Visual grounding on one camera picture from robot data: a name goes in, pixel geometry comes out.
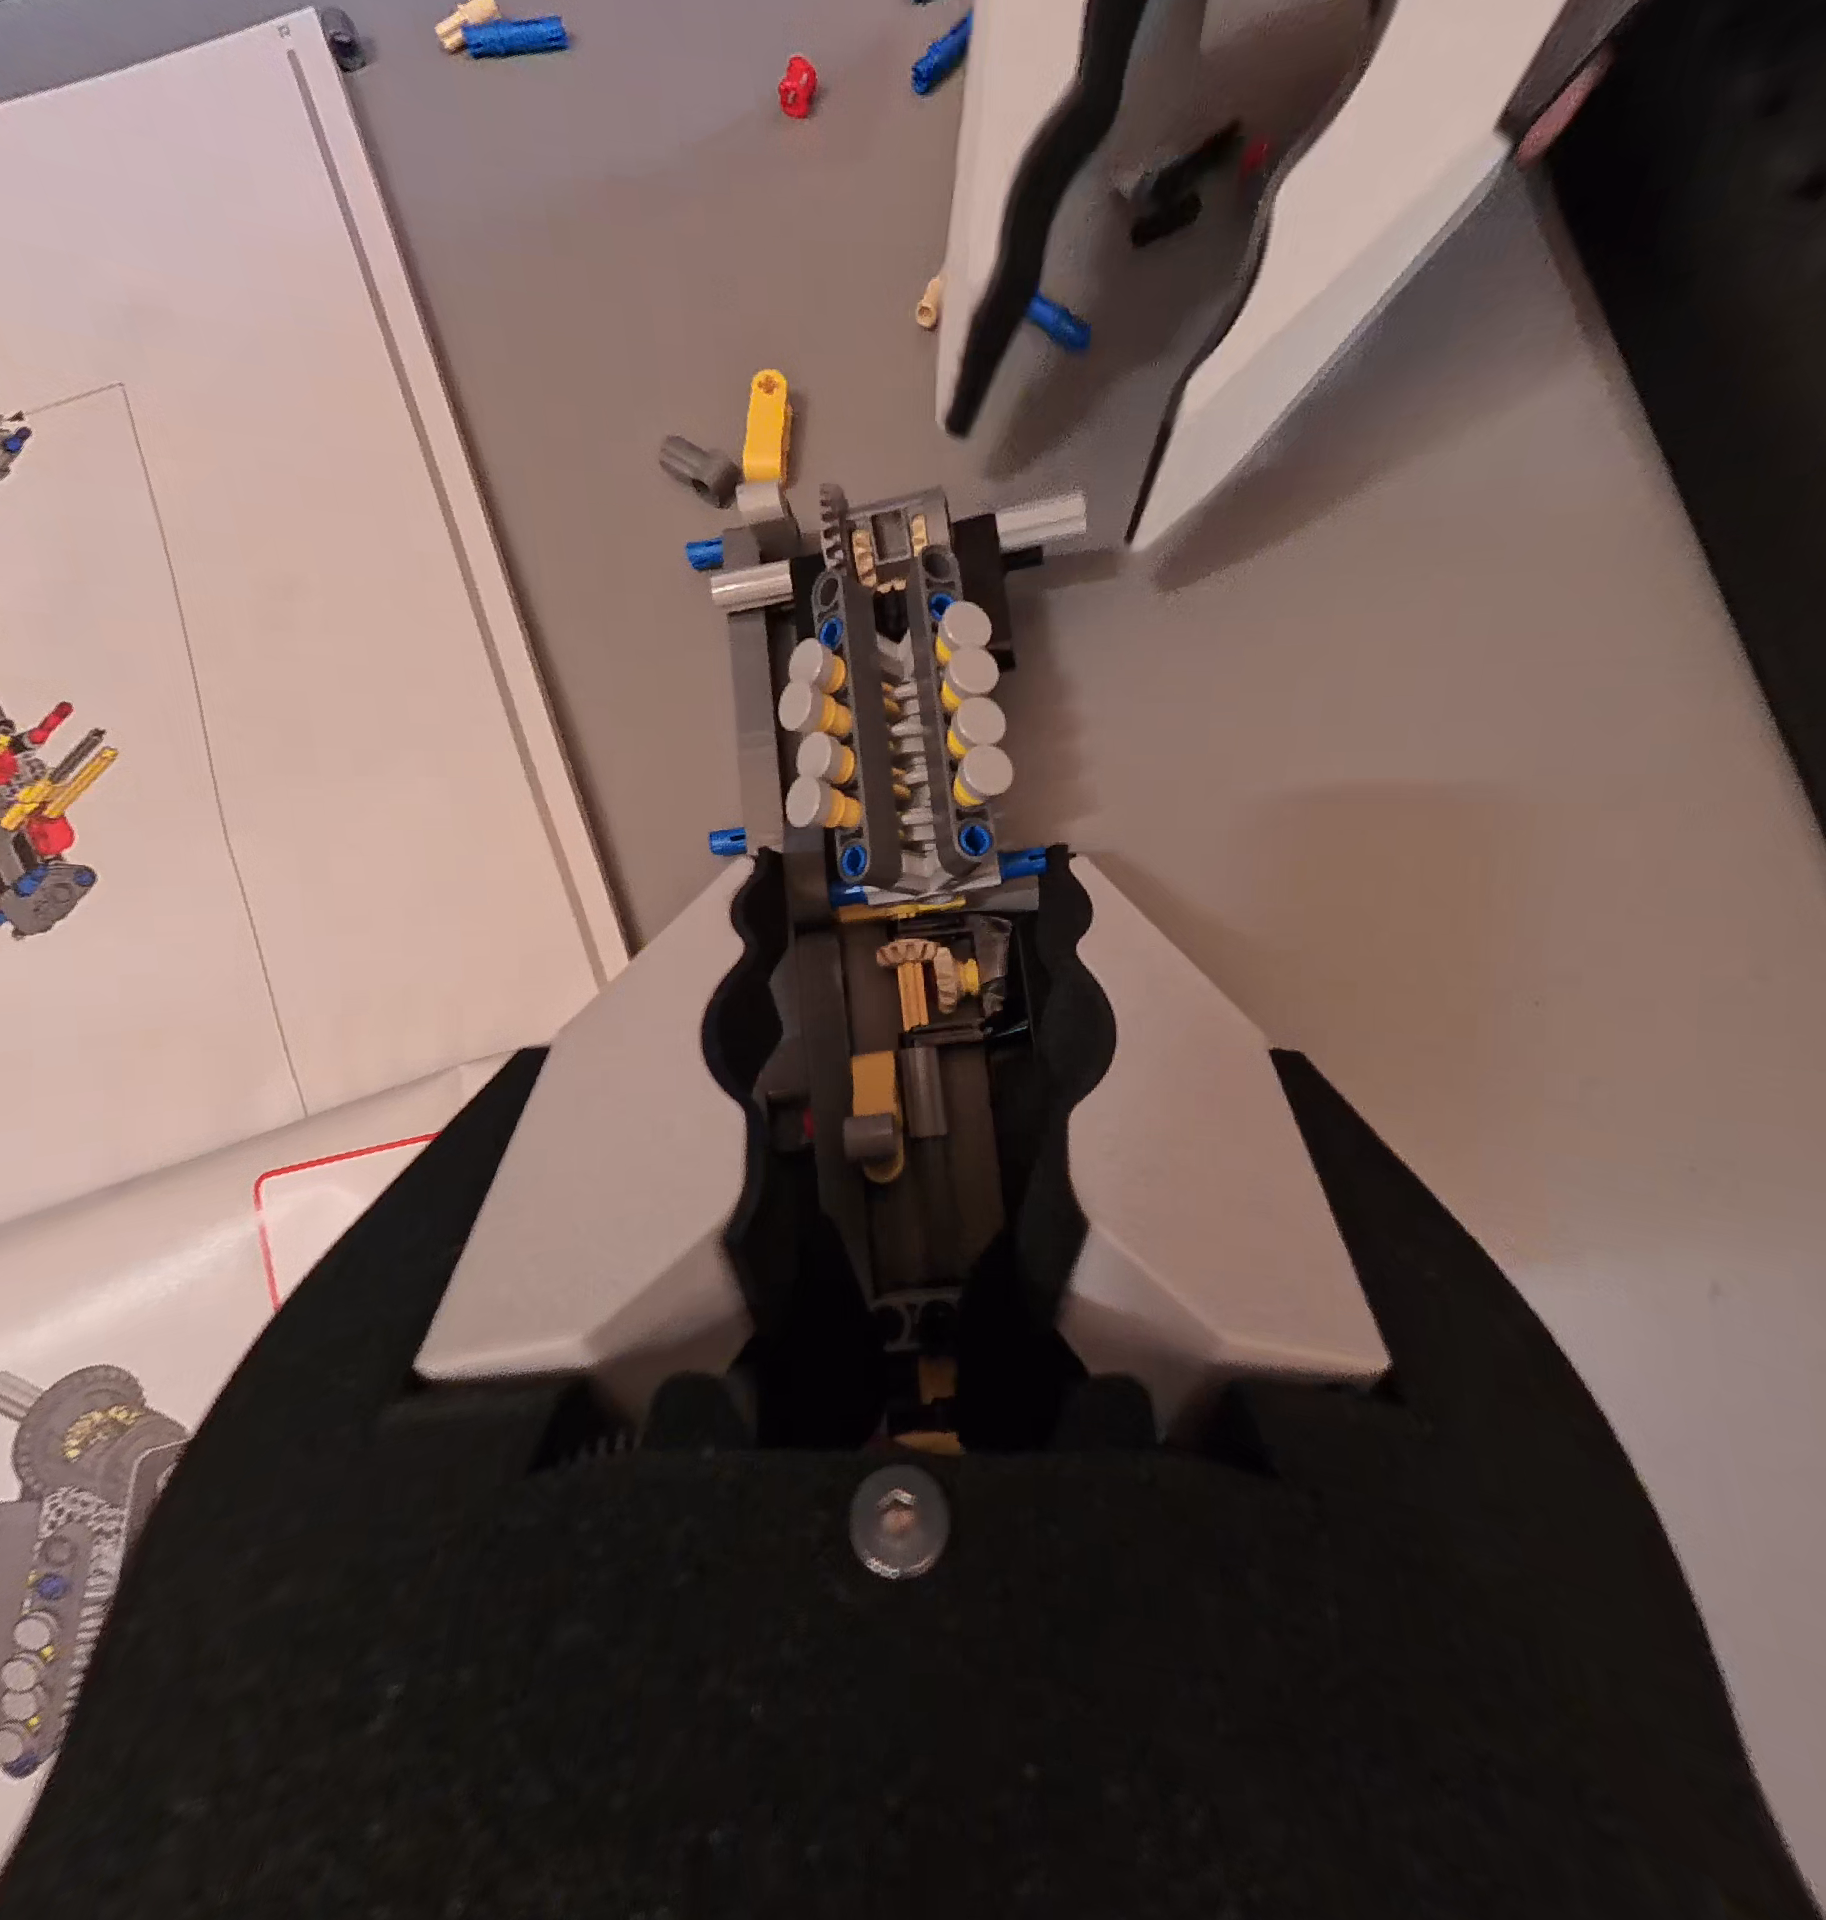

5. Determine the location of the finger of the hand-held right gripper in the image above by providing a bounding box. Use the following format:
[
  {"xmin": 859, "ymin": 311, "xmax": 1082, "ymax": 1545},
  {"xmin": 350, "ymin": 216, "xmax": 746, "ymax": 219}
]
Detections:
[
  {"xmin": 935, "ymin": 0, "xmax": 1144, "ymax": 438},
  {"xmin": 1125, "ymin": 0, "xmax": 1569, "ymax": 547}
]

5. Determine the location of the building instruction booklet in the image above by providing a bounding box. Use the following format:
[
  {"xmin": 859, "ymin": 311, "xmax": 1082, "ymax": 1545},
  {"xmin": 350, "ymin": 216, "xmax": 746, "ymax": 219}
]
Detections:
[{"xmin": 0, "ymin": 8, "xmax": 634, "ymax": 1789}]

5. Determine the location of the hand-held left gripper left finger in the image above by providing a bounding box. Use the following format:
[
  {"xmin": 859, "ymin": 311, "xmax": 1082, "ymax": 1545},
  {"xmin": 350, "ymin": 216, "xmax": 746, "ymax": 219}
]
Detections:
[{"xmin": 415, "ymin": 846, "xmax": 892, "ymax": 1448}]

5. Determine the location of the brick-built car chassis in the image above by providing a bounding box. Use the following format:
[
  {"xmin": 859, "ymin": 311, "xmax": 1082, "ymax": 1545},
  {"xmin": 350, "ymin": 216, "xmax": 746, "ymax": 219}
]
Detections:
[{"xmin": 684, "ymin": 480, "xmax": 1093, "ymax": 1455}]

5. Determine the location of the brick-built engine block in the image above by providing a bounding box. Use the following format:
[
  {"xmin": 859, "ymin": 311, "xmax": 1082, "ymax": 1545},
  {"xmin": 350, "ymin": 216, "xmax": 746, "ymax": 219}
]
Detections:
[{"xmin": 775, "ymin": 481, "xmax": 1049, "ymax": 903}]

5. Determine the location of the black perforated pad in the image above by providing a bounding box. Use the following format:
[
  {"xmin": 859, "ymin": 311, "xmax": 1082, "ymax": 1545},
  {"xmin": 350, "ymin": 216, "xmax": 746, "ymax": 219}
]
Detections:
[{"xmin": 1542, "ymin": 0, "xmax": 1826, "ymax": 961}]

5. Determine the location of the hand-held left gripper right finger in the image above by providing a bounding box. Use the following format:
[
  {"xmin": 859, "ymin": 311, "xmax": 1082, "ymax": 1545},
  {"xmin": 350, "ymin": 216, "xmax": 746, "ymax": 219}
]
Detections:
[{"xmin": 965, "ymin": 844, "xmax": 1391, "ymax": 1453}]

